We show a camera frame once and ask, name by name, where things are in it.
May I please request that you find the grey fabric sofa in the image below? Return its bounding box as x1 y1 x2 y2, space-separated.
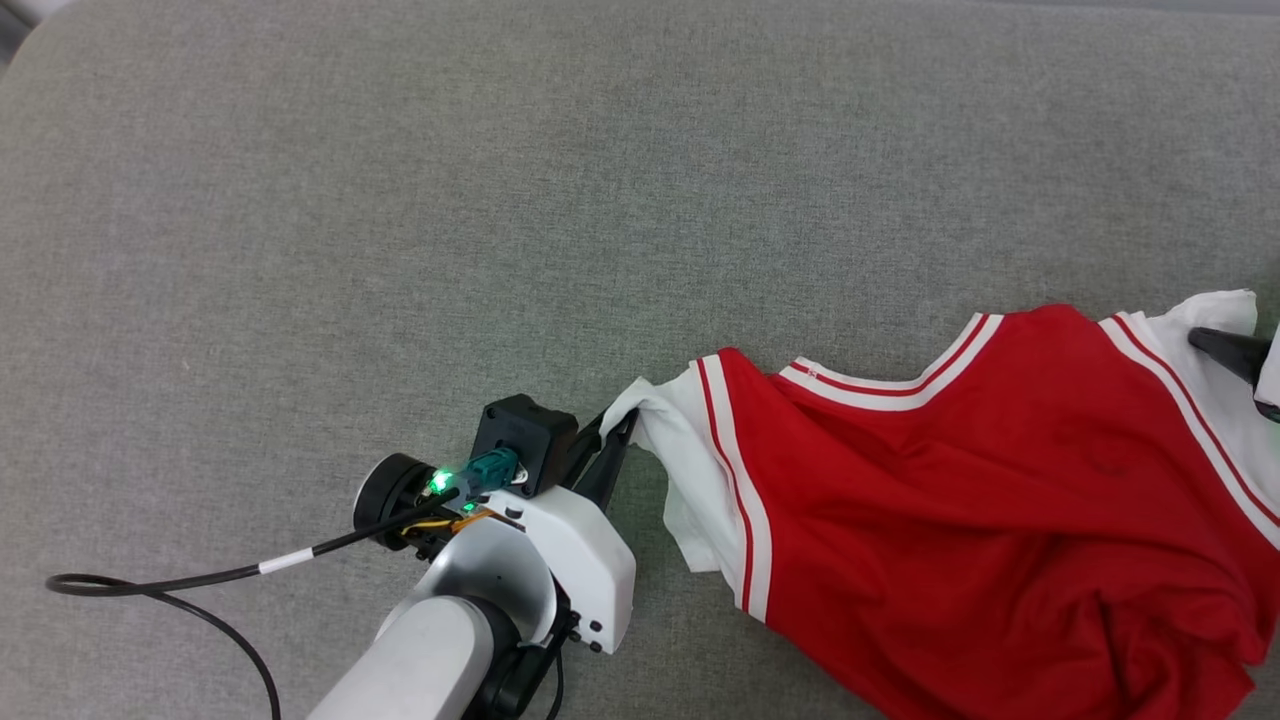
0 0 1280 720

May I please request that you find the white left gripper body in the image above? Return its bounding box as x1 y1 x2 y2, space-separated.
480 485 638 657

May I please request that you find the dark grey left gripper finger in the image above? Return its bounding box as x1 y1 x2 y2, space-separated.
560 408 609 487
578 408 641 513

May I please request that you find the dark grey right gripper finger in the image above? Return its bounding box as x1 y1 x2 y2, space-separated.
1188 326 1280 403

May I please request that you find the black round left gripper motor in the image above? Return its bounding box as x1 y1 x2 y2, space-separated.
352 453 446 551

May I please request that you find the red and white jersey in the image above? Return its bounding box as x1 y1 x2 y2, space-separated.
600 289 1280 720

